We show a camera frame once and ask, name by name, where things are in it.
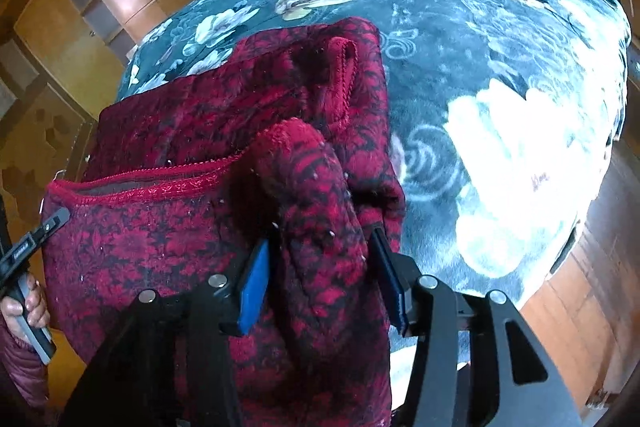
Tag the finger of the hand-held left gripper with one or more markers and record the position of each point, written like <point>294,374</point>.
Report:
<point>56,221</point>

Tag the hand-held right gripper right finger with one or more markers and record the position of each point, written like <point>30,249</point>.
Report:
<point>390,287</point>

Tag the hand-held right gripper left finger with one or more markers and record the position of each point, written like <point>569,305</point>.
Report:
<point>252,292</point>

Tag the red patterned knit garment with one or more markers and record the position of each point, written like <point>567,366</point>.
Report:
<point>165,217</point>

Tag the person's left forearm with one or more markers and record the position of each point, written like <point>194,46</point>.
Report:
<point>20,367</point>

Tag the person's left hand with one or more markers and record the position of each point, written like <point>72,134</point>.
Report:
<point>36,302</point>

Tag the wooden door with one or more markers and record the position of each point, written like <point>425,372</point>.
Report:
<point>60,57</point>

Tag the green floral bed blanket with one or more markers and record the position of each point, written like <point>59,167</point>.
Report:
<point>500,72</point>

